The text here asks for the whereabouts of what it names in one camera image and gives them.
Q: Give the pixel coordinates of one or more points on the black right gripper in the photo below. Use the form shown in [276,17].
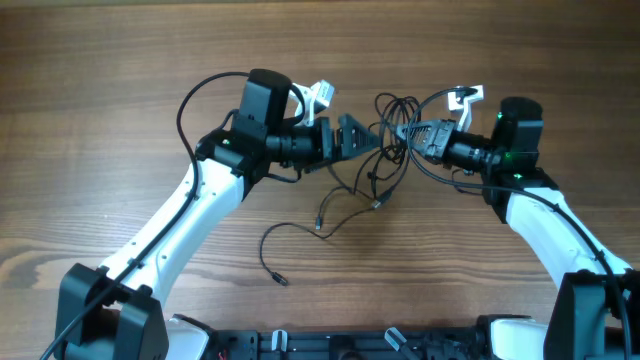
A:
[442,141]

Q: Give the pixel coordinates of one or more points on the black aluminium base frame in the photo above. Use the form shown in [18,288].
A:
[429,344]

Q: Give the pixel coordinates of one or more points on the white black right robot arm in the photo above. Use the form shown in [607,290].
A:
[596,312]

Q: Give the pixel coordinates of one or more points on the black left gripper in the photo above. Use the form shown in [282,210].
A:
[339,141]

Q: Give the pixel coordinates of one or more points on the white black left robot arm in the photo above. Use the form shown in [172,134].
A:
[115,311]

